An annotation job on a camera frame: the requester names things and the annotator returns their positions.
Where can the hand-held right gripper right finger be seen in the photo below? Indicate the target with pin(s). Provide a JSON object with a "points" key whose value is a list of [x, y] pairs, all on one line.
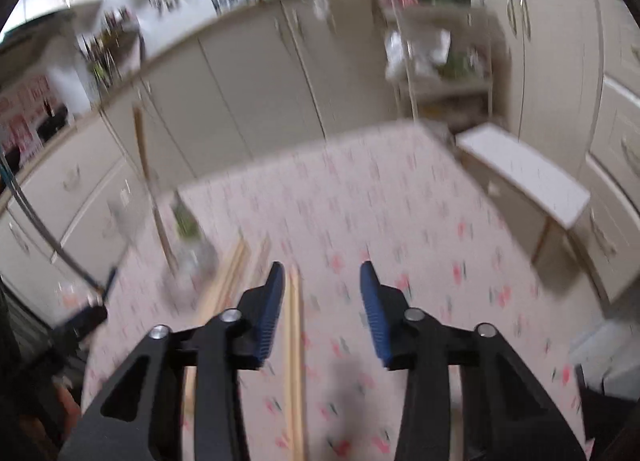
{"points": [[372, 311]]}

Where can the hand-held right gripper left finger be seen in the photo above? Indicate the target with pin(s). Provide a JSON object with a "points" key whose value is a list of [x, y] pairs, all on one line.
{"points": [[270, 311]]}

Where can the wooden chopstick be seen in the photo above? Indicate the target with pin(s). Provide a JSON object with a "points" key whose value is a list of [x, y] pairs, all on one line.
{"points": [[290, 391], [299, 391], [222, 281], [150, 176], [232, 282]]}

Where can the clear glass jar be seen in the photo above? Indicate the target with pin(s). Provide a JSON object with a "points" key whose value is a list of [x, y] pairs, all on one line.
{"points": [[192, 268]]}

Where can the pink floral tablecloth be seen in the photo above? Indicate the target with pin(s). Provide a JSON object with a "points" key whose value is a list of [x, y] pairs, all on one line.
{"points": [[380, 201]]}

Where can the green patterned object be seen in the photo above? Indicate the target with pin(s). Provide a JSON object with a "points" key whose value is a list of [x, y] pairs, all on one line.
{"points": [[185, 218]]}

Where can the white stool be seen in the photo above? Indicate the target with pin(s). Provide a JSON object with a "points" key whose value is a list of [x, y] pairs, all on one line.
{"points": [[525, 176]]}

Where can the white trolley cart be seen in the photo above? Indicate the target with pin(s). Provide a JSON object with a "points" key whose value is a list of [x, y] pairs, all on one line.
{"points": [[440, 86]]}

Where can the cream sink base cabinet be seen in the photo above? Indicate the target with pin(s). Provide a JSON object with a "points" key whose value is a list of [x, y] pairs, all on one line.
{"points": [[240, 71]]}

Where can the blue broom and dustpan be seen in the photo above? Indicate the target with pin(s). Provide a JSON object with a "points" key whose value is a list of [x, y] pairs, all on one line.
{"points": [[40, 231]]}

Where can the cream drawer cabinet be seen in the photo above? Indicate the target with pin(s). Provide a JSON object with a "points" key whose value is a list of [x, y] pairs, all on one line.
{"points": [[50, 201]]}

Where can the black pot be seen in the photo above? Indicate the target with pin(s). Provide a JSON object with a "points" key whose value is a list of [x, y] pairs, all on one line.
{"points": [[52, 123]]}

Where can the grey range hood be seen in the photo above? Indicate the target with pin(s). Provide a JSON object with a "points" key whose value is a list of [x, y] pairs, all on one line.
{"points": [[35, 28]]}

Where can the wall spice rack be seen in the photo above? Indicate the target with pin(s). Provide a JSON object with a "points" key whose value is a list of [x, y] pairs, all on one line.
{"points": [[112, 46]]}

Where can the pink wall stickers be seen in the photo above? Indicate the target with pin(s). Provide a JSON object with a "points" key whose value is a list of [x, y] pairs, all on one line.
{"points": [[22, 116]]}

